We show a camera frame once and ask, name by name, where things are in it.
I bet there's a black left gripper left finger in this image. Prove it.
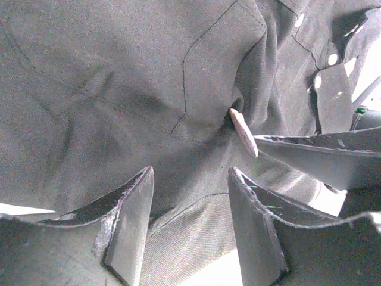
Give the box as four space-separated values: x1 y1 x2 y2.
1 166 154 285

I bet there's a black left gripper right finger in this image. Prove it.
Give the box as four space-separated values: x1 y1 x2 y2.
228 167 380 285

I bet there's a black button-up shirt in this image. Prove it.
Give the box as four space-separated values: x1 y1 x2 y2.
1 1 380 285

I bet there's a pink red round brooch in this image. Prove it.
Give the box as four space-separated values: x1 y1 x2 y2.
229 108 259 158

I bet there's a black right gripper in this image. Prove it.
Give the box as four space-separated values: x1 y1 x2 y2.
254 106 381 190

